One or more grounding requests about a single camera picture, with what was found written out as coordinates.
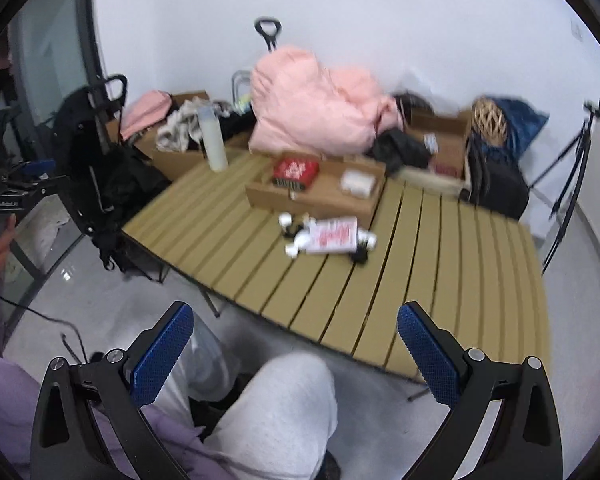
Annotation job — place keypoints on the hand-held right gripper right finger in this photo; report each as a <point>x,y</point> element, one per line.
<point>425,355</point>

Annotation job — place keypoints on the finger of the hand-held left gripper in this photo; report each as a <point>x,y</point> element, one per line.
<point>37,166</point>

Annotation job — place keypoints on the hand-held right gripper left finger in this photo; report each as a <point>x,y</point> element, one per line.
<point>162,355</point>

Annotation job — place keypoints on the small black object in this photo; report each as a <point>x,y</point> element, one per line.
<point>360,257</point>

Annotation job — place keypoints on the pink printed white packet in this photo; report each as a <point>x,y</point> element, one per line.
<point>332,235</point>

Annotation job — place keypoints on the cardboard tray box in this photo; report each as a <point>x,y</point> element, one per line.
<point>305,202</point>

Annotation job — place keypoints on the person's left hand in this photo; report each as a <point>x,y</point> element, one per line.
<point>2,252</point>

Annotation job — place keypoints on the person's left leg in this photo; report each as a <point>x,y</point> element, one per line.
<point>205,360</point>

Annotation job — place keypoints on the person's leg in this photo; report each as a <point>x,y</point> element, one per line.
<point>280,410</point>
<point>205,360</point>

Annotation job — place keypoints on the black folding cart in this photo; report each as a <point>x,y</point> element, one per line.
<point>90,160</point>

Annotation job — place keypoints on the pink bag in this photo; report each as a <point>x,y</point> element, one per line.
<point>145,110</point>

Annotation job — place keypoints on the person's right leg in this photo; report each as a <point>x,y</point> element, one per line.
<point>280,410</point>

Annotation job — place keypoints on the large cardboard box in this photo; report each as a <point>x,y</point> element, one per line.
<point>180,166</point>

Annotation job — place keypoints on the person's purple hoodie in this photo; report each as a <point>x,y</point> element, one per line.
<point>10,400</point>

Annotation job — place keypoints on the beige rolled cloth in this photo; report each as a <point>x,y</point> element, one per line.
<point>430,181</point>

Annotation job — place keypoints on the white thermos bottle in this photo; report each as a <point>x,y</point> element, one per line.
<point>212,140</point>

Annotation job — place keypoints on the small white box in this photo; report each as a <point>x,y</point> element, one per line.
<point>357,181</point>

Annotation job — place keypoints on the black clothing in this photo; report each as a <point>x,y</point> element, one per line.
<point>400,150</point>

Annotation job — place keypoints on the shallow cardboard box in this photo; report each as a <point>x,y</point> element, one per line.
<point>447,142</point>

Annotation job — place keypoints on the red box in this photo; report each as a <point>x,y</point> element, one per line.
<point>295,170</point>

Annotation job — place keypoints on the beige woven helmet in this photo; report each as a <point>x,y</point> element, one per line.
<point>490,120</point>

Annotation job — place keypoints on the black plastic bag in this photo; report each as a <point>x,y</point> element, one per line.
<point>412,102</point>

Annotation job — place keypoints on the black tripod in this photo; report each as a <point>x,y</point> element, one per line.
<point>580,155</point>

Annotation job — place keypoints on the dark blue bag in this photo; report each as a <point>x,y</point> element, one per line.
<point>525,120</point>

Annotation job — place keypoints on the white plastic bag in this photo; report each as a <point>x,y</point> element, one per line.
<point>415,82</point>

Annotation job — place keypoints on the pink down jacket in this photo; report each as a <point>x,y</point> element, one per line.
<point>310,105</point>

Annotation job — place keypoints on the glass door black frame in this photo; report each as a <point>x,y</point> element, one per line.
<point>50,60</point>

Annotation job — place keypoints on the white wall socket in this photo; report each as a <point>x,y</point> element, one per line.
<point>577,31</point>

